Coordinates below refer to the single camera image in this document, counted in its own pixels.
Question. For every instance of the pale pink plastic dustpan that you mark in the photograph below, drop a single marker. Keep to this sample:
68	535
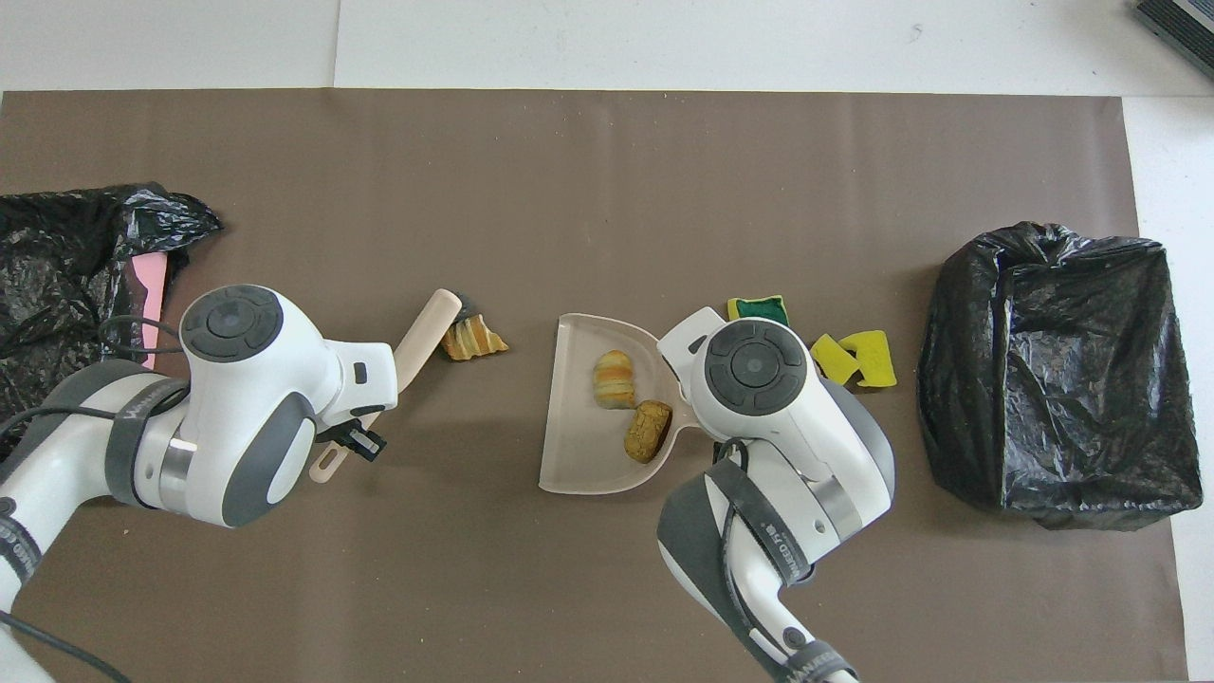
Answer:
579	446

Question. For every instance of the beige hand brush black bristles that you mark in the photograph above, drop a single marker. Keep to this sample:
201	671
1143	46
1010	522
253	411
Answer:
422	337

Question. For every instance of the large yellow sponge piece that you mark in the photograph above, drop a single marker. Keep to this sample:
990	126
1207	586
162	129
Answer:
877	360

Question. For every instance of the pink plastic bin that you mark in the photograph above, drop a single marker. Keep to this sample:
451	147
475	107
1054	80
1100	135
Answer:
150	285

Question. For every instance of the small yellow sponge piece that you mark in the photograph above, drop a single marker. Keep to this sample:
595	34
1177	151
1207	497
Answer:
830	359

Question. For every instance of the crumpled black trash bag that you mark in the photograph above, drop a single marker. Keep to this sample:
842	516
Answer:
57	275

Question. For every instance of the golden croissant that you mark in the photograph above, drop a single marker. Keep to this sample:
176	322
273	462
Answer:
615	379
474	340

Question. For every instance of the brown paper table mat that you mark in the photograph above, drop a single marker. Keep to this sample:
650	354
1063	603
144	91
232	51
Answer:
569	190

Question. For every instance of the black bag lined box bin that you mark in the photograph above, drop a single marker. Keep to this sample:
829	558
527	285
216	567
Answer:
1062	398

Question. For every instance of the black ribbed device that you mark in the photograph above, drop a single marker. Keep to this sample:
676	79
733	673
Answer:
1181	28

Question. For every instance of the green and yellow sponge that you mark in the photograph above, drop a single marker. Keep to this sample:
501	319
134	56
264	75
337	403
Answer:
757	308

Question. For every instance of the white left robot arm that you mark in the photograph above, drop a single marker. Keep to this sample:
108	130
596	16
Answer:
247	408

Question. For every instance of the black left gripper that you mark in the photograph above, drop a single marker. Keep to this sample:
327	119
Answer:
334	432

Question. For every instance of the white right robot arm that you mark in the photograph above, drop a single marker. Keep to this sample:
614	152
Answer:
797	417

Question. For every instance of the brown oval bread roll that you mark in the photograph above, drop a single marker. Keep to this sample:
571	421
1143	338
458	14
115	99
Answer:
648	432

